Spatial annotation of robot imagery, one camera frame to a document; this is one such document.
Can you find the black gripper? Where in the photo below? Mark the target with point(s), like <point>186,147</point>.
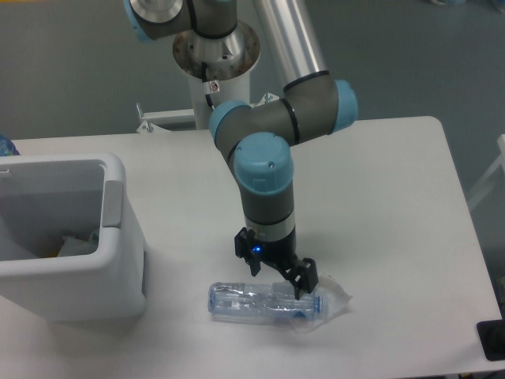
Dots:
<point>279,255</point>

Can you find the crushed clear plastic bottle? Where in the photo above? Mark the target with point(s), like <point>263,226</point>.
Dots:
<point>262,304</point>

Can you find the clear plastic wrapper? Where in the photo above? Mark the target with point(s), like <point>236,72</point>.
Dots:
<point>328,301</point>

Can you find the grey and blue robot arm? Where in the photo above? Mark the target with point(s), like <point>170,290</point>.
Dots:
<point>255,141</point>

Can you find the trash inside can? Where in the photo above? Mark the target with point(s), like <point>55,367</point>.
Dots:
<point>73,246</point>

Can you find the white trash can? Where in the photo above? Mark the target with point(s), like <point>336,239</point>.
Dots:
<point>46,197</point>

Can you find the black device at table edge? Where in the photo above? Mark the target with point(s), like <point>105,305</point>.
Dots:
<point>491,334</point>

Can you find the blue patterned object at left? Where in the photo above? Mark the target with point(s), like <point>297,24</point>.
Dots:
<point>7,147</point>

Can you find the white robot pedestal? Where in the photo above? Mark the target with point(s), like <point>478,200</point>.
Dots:
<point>217,70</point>

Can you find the white frame at right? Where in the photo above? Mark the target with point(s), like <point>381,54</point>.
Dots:
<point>489,180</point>

